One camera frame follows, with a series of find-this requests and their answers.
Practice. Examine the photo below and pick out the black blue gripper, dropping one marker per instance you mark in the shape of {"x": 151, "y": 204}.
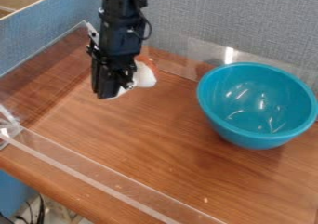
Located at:
{"x": 117, "y": 44}

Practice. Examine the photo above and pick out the white brown toy mushroom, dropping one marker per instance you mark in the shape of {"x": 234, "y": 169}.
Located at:
{"x": 147, "y": 73}

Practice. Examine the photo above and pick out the blue plastic bowl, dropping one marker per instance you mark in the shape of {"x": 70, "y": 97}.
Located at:
{"x": 258, "y": 106}

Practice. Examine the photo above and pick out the clear acrylic barrier frame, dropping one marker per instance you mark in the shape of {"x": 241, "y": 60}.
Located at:
{"x": 139, "y": 160}

